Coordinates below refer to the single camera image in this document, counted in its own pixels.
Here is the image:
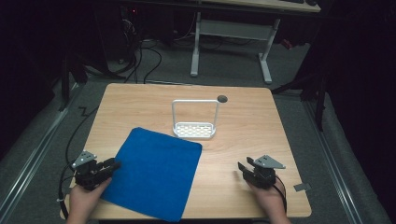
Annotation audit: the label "white plastic rack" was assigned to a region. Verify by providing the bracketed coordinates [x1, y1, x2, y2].
[171, 99, 220, 141]

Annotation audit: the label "black computer tower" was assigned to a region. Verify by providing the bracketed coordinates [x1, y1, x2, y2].
[120, 5, 145, 64]

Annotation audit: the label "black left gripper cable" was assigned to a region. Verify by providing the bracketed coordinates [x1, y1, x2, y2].
[57, 106, 100, 220]

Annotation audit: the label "person's right hand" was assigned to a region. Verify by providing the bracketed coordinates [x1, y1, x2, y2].
[247, 181, 288, 218]

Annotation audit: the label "blue cloth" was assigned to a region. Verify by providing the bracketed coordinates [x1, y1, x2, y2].
[100, 126, 204, 223]

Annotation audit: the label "black floor cables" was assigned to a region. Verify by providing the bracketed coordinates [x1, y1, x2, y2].
[106, 38, 163, 84]

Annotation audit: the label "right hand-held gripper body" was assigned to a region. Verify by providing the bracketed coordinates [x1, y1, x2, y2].
[242, 154, 287, 190]

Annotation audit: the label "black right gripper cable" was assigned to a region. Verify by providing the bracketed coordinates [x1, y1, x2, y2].
[273, 175, 289, 214]

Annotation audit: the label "black metal stand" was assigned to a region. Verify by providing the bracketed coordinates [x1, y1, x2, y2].
[271, 69, 329, 133]
[58, 50, 89, 112]

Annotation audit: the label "white-legged wooden desk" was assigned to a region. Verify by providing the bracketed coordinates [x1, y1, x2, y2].
[190, 0, 322, 85]

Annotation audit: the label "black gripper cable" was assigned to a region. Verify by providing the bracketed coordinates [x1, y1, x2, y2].
[57, 106, 100, 220]
[273, 175, 289, 214]

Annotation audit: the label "person's left hand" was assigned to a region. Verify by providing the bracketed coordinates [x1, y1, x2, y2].
[67, 177, 113, 218]

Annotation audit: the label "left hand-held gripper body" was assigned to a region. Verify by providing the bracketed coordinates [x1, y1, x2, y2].
[71, 149, 109, 191]

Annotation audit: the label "grey tape piece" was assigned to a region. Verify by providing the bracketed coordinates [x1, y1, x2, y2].
[293, 182, 312, 192]

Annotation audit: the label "metal floor rail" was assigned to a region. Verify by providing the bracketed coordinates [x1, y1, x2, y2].
[0, 83, 82, 216]
[303, 101, 365, 224]

